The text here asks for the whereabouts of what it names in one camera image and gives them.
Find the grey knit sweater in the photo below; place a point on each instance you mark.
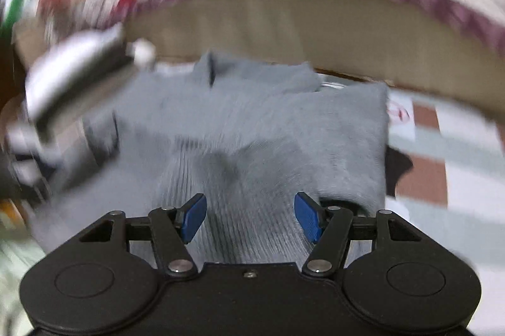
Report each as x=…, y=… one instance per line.
x=244, y=131

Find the checkered printed mat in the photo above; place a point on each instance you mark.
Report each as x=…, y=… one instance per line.
x=453, y=162

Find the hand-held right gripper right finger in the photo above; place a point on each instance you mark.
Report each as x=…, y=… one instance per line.
x=307, y=215

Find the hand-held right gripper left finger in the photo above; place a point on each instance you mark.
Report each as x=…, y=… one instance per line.
x=194, y=217

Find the beige bed base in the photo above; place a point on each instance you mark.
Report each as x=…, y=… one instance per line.
x=296, y=28

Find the dark cloth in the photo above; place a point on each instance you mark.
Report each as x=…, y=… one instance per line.
x=397, y=170

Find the green and white packet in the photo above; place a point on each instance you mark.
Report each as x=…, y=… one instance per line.
x=14, y=8

